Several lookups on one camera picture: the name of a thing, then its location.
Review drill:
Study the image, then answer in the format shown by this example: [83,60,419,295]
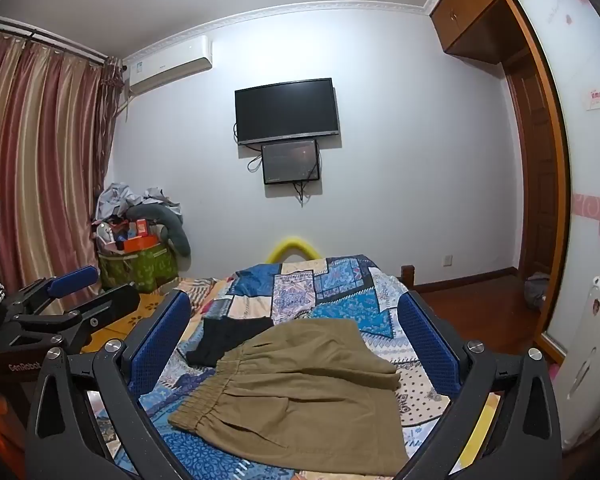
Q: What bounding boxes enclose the small black wall monitor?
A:
[261,140,321,185]

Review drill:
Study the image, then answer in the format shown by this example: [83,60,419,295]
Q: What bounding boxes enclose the orange box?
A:
[123,236,160,253]

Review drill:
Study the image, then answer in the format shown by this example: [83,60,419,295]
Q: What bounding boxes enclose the yellow curved foam tube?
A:
[266,238,322,264]

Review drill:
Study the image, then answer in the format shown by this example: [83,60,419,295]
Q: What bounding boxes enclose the brown wooden door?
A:
[502,50,561,306]

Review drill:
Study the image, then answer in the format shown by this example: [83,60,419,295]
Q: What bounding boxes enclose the wooden bedside table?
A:
[82,291,173,353]

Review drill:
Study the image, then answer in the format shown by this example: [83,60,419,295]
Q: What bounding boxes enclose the khaki pants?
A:
[169,317,411,478]

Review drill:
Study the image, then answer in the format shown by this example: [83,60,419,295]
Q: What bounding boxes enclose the grey long pillow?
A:
[125,202,192,259]

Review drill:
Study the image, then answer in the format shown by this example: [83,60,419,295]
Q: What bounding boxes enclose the wooden overhead cabinet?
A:
[429,0,531,65]

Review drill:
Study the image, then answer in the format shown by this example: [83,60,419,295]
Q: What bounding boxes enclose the black wall television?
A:
[234,78,341,146]

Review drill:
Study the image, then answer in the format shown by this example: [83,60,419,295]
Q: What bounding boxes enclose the white appliance with stickers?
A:
[550,265,600,453]

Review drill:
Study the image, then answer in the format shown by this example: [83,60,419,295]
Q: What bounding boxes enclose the pile of grey clothes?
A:
[96,182,183,223]

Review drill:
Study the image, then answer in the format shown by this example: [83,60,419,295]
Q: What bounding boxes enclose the pink striped curtain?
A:
[0,27,123,321]

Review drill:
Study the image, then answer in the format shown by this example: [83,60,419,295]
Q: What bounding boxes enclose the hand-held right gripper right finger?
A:
[395,290,563,480]

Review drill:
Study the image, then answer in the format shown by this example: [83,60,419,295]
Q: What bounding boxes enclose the blue patchwork quilt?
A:
[87,255,501,480]

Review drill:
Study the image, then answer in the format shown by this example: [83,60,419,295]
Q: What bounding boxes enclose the black garment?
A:
[186,316,276,368]

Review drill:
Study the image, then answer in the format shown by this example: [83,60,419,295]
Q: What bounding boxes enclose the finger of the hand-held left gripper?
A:
[10,282,142,357]
[5,266,101,317]

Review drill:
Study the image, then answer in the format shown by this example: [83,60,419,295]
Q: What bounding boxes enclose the green fabric storage bag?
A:
[98,242,179,295]

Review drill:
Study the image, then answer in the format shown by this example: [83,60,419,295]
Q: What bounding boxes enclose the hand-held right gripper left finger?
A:
[25,290,201,480]

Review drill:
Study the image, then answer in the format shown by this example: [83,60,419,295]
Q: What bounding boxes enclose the white air conditioner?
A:
[122,35,214,97]

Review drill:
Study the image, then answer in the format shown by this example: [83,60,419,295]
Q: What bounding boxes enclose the curtain rail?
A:
[0,15,126,68]

